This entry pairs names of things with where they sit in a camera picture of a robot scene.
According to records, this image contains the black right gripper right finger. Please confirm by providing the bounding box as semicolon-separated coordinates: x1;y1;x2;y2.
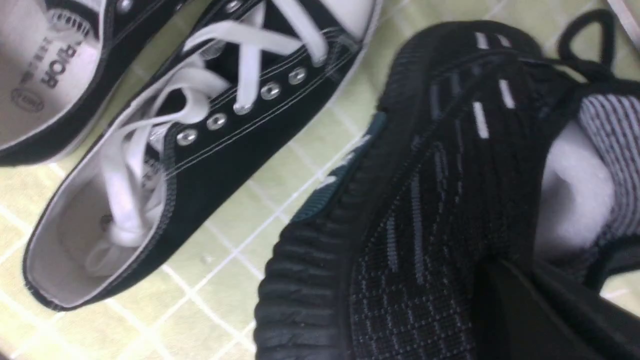
533;261;640;360

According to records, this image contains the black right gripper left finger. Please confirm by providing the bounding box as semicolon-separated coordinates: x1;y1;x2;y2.
472;260;601;360

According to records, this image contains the black knit sneaker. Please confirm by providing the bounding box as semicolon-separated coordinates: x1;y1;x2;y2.
254;9;639;360

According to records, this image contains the green checkered tablecloth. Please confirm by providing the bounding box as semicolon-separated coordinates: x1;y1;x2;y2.
0;0;640;360

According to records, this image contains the black canvas sneaker right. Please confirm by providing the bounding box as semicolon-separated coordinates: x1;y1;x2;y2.
22;0;383;312

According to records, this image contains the black canvas sneaker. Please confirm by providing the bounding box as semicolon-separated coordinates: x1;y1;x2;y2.
22;0;383;312
0;0;191;167

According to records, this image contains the black canvas sneaker left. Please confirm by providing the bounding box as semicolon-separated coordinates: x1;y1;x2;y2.
0;0;191;167

